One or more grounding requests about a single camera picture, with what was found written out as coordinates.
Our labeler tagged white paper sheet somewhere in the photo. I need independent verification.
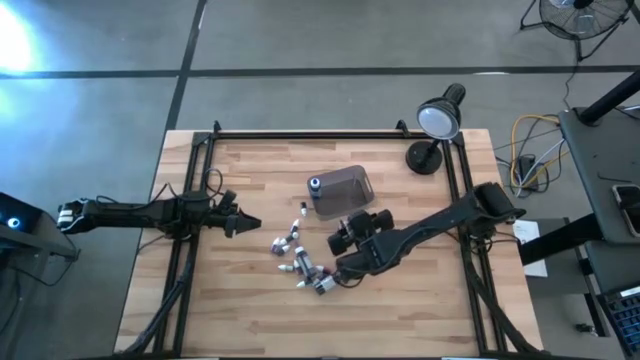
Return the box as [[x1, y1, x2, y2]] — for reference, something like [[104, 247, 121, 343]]
[[512, 218, 550, 279]]

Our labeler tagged grey desk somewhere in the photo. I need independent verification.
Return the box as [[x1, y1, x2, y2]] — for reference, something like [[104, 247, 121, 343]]
[[557, 106, 640, 246]]

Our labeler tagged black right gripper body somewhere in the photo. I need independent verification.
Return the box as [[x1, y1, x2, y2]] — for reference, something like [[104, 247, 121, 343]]
[[335, 249, 375, 284]]

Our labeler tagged grey side stand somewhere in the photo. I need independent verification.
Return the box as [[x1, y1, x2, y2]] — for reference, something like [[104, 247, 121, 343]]
[[0, 222, 82, 264]]

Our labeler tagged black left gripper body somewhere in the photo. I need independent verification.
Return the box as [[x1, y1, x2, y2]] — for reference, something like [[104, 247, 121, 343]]
[[209, 204, 241, 239]]

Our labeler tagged black gooseneck desk lamp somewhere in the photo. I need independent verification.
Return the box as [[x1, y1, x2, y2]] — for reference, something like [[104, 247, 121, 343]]
[[404, 82, 467, 176]]

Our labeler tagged black diagonal pole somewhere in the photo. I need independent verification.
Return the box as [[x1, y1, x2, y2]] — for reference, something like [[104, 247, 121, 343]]
[[578, 69, 640, 127]]

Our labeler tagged black power adapter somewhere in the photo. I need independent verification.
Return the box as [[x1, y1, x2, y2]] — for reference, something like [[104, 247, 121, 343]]
[[517, 155, 540, 192]]

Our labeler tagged black keyboard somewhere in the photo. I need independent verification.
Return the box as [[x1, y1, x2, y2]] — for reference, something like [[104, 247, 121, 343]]
[[597, 284, 640, 359]]

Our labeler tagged smartphone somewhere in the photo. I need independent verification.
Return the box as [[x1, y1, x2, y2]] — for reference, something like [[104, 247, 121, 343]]
[[611, 183, 640, 239]]

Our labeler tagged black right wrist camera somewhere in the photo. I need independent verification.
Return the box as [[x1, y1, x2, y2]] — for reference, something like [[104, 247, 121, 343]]
[[327, 231, 352, 257]]

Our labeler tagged black aluminium table frame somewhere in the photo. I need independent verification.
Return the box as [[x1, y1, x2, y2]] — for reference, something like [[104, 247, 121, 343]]
[[117, 119, 544, 360]]

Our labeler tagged yellow cable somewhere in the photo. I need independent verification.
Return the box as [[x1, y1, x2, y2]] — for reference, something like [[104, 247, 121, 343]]
[[509, 113, 571, 190]]

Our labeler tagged black desk foot bar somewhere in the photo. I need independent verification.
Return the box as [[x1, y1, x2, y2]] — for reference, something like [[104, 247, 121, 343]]
[[518, 213, 604, 267]]

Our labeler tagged large purple-capped colouring bottle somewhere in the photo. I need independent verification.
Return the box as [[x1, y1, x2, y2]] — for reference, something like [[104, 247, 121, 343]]
[[293, 244, 317, 281]]

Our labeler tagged large black-capped colouring bottle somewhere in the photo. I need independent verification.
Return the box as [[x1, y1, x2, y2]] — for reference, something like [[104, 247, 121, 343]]
[[312, 273, 339, 296]]

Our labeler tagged black floor fan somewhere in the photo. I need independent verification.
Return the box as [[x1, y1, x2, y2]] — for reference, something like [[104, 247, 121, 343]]
[[518, 0, 635, 63]]

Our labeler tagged black computer with blue light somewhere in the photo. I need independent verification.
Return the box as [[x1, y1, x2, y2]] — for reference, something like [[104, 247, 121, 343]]
[[0, 191, 44, 236]]

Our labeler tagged grey translucent plastic bin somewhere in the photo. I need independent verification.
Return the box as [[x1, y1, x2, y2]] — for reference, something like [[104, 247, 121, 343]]
[[306, 164, 376, 222]]

